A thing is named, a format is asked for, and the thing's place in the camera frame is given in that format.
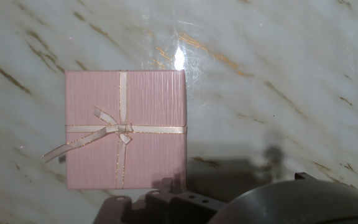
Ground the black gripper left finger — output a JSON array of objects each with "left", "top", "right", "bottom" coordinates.
[{"left": 93, "top": 177, "right": 227, "bottom": 224}]

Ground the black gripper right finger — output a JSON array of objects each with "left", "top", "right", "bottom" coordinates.
[{"left": 294, "top": 172, "right": 358, "bottom": 198}]

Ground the pink gift box lid with ribbon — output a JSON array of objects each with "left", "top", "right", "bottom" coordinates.
[{"left": 43, "top": 69, "right": 188, "bottom": 190}]

